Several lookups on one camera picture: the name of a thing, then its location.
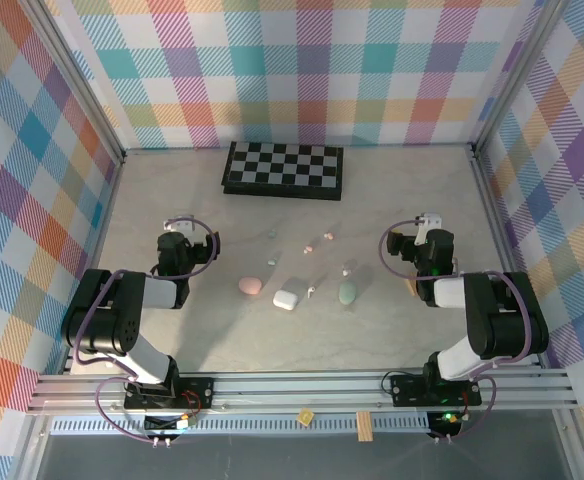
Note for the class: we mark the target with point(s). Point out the black folding chessboard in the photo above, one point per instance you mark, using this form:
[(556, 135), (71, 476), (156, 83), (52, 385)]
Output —
[(282, 167)]

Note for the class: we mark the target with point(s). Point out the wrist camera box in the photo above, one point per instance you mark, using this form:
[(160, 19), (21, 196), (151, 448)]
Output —
[(428, 222), (182, 225)]

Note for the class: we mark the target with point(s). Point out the black controller board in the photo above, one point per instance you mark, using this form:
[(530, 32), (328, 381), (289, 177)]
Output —
[(167, 425), (447, 425)]

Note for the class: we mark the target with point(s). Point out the aluminium side rail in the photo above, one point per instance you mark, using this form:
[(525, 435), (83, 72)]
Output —
[(105, 220), (496, 210)]

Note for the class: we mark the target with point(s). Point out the green earbud charging case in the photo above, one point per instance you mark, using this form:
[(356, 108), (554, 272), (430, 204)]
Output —
[(347, 293)]

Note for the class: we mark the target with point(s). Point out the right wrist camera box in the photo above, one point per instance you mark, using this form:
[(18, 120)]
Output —
[(428, 222)]

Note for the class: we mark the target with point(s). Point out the ridged wooden block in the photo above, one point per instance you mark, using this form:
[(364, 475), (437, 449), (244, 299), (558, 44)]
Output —
[(365, 427), (411, 289)]

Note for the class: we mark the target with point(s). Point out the white earbud charging case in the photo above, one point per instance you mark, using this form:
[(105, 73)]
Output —
[(285, 300)]

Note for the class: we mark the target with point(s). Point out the small yellow connector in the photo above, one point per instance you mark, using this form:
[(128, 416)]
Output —
[(304, 417)]

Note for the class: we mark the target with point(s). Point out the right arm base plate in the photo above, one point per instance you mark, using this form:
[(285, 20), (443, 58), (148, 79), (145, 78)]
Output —
[(412, 392)]

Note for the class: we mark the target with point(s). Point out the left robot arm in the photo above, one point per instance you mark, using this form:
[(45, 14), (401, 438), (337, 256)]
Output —
[(107, 320)]

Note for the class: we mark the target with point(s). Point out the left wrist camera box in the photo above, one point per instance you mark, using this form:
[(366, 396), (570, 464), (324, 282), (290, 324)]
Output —
[(182, 225)]

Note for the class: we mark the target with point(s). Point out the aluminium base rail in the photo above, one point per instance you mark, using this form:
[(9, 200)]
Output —
[(297, 392)]

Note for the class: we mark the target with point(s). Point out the pink earbud charging case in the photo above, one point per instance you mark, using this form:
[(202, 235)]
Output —
[(250, 285)]

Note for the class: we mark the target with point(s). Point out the aluminium frame post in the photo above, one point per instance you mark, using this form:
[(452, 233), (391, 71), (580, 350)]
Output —
[(83, 80), (516, 75)]

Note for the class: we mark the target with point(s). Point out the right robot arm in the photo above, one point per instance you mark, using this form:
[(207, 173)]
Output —
[(502, 320)]

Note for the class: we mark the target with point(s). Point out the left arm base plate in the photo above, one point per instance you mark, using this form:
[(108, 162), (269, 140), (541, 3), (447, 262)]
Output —
[(197, 390)]

